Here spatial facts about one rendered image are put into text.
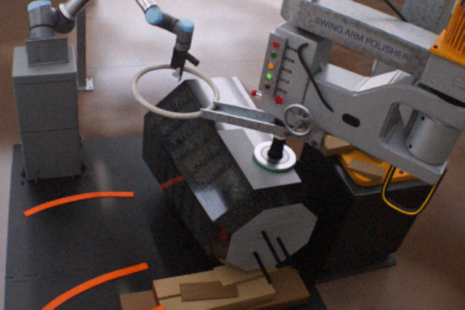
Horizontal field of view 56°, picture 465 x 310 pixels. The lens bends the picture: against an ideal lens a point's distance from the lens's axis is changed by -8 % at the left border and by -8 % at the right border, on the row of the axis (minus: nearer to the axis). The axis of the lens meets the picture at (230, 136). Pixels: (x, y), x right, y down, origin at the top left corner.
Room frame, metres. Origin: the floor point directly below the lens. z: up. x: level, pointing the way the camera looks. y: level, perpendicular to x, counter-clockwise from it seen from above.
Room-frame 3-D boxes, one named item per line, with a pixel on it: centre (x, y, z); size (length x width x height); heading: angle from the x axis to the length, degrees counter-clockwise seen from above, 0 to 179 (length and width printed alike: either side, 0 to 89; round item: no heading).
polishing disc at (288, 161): (1.87, -0.23, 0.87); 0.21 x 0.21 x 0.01
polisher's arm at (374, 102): (1.68, -0.58, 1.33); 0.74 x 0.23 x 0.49; 62
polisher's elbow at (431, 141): (1.56, -0.82, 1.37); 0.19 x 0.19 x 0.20
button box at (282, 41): (1.80, -0.12, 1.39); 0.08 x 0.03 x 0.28; 62
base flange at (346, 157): (2.21, -0.84, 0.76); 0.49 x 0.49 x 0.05; 24
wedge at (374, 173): (1.99, -0.76, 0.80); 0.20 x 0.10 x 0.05; 66
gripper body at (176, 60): (2.40, 0.37, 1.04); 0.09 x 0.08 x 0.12; 93
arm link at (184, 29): (2.39, 0.36, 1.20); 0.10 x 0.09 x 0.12; 64
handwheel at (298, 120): (1.71, -0.29, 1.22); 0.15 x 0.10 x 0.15; 62
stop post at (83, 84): (3.51, 1.44, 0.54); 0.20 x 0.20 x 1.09; 24
